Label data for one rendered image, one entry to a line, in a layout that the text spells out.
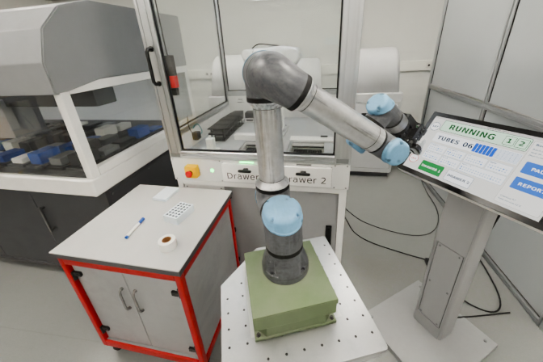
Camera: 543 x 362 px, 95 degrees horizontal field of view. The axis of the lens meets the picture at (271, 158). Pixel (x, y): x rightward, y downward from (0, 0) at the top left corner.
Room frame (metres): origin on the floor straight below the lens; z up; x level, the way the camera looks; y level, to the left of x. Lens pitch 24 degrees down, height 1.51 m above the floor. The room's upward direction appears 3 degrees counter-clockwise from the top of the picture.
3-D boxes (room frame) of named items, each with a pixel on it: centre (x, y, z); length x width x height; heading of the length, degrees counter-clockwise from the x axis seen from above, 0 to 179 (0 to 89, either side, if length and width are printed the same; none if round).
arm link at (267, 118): (0.73, 0.00, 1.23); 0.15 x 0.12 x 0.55; 10
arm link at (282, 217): (0.61, -0.02, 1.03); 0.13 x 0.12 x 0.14; 10
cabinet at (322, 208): (1.70, -0.02, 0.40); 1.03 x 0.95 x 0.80; 77
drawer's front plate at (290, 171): (1.17, -0.17, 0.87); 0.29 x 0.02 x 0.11; 77
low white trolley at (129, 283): (1.04, 0.61, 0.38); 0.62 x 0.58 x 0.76; 77
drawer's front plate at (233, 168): (1.24, 0.14, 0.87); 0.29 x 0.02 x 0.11; 77
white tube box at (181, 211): (1.03, 0.48, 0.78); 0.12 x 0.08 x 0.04; 156
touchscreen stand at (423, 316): (0.86, -0.81, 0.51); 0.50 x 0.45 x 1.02; 115
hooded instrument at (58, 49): (1.98, 1.74, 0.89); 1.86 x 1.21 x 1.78; 77
